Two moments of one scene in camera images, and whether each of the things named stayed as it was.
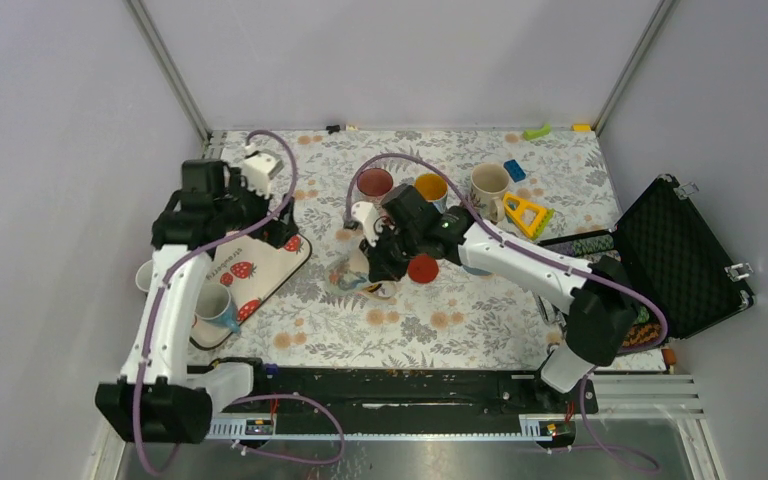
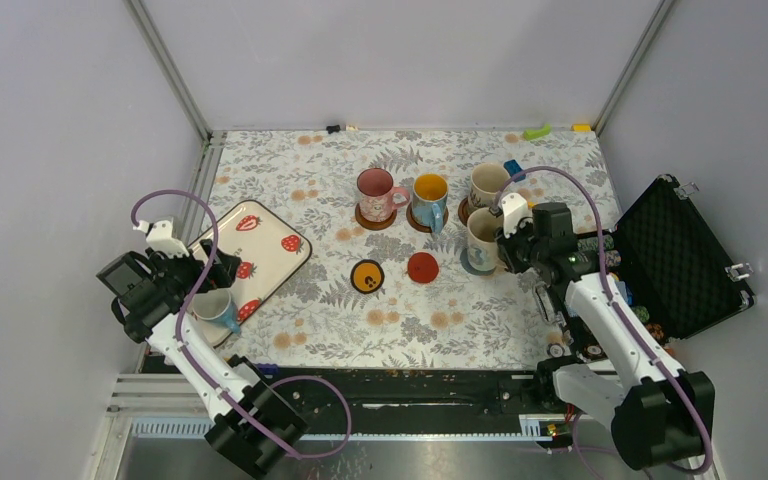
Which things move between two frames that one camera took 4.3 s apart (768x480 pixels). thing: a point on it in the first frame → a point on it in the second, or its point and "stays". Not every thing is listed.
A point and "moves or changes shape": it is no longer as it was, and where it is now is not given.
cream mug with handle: (489, 181) stays
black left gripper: (278, 230) → (220, 273)
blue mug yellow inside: (433, 188) stays
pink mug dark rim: (374, 181) stays
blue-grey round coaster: (476, 271) stays
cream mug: (349, 273) moves or changes shape
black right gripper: (381, 268) → (505, 244)
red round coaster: (422, 268) stays
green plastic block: (534, 133) stays
